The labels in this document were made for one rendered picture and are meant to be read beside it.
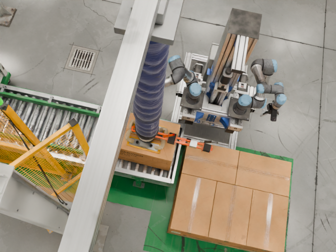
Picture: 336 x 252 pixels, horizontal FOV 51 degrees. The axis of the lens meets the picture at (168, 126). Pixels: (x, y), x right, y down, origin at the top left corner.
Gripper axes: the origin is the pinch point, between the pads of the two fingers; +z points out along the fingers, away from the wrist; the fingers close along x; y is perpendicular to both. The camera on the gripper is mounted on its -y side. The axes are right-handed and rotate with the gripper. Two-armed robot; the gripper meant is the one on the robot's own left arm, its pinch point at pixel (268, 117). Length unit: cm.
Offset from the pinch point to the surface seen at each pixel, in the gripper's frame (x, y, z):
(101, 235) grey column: 158, -90, 146
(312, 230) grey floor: -94, -85, 147
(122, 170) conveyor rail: 133, -28, 88
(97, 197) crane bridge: 126, -98, -158
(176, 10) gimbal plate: 95, -2, -140
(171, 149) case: 82, -14, 52
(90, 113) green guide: 170, 36, 83
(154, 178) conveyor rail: 99, -36, 88
